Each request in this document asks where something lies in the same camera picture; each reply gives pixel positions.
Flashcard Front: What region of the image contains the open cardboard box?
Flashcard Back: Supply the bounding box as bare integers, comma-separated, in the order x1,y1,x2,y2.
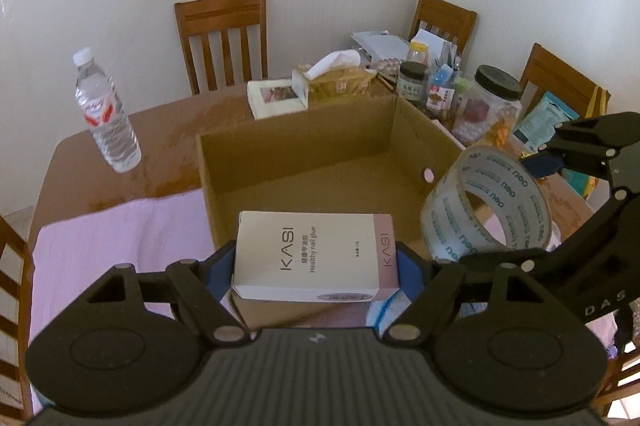
196,92,476,332

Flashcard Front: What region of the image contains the wooden chair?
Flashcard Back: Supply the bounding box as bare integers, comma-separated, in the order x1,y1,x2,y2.
409,0,477,56
1,218,34,425
521,43,611,117
174,0,269,95

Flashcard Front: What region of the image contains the white glove blue cuff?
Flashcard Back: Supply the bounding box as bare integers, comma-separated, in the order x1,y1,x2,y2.
366,290,411,337

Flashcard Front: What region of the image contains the wooden chair right near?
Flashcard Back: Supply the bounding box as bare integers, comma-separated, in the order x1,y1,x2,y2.
521,43,611,117

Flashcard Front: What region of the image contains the clear packing tape roll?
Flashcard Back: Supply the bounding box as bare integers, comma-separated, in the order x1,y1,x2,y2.
421,145,560,263

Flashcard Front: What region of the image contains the large jar black lid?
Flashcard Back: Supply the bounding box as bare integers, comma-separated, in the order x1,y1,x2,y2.
451,64,523,148

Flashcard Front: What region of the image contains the wooden chair right far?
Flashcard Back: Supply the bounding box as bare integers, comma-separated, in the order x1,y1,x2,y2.
409,0,477,56

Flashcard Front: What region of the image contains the teal package on chair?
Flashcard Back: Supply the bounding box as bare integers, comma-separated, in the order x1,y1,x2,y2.
513,92,579,152

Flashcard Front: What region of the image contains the clear water bottle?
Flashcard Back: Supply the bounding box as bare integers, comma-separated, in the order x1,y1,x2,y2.
73,47,142,174

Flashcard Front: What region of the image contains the small dark-lid jar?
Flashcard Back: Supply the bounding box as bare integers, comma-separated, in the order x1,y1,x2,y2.
396,61,426,105

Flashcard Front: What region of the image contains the wooden chair left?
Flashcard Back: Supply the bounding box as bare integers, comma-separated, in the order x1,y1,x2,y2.
1,218,34,425

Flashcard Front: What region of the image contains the red label jar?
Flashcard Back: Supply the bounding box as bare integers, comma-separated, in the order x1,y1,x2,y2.
425,64,456,117

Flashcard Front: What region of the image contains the wooden chair back centre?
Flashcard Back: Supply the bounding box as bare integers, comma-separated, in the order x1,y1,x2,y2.
174,0,269,95

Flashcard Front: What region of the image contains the tissue box yellow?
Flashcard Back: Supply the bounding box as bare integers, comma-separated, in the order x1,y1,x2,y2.
292,49,376,109

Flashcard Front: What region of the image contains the green book under tissues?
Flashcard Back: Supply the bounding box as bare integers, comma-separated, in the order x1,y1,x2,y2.
246,79,306,120

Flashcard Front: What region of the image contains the white KASI glue box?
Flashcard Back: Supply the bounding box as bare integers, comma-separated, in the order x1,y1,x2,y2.
233,211,399,303

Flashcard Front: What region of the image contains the pink table cloth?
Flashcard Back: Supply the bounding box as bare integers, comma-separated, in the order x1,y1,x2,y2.
29,189,214,339

